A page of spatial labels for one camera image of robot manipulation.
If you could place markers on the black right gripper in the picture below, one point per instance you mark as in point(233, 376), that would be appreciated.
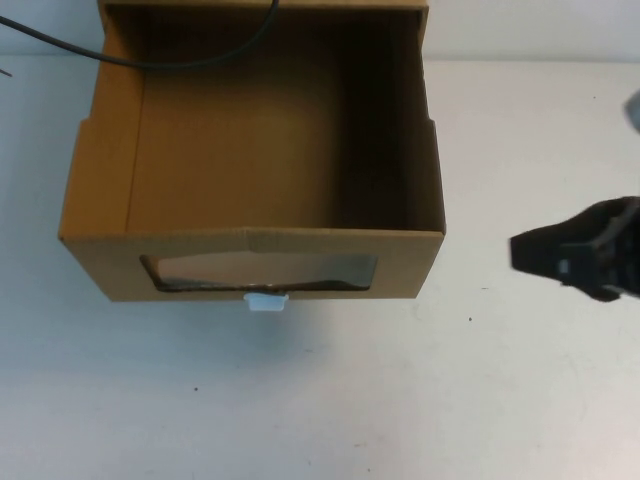
point(628, 250)

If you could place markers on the brown cardboard shoe box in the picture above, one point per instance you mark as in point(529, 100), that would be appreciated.
point(240, 165)

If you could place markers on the white plastic pull tab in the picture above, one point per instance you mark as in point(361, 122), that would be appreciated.
point(265, 303)

